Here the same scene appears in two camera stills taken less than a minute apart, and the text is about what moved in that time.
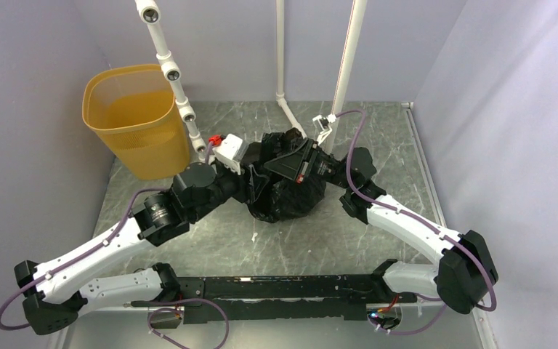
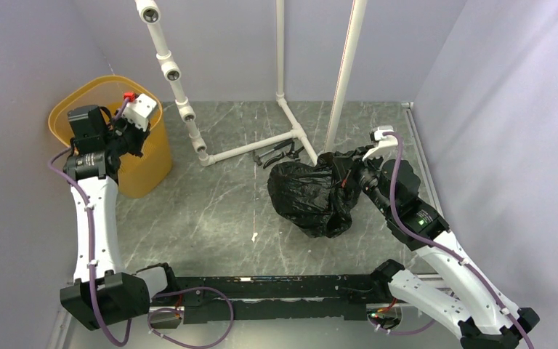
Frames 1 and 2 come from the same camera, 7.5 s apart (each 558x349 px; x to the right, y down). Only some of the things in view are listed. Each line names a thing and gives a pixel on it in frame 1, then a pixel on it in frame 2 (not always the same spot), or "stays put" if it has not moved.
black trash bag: x=274 y=196 -> x=311 y=198
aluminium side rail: x=436 y=194 stays put
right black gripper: x=293 y=165 -> x=349 y=165
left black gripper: x=244 y=189 -> x=140 y=134
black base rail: x=227 y=299 stays put
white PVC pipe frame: x=150 y=10 stays put
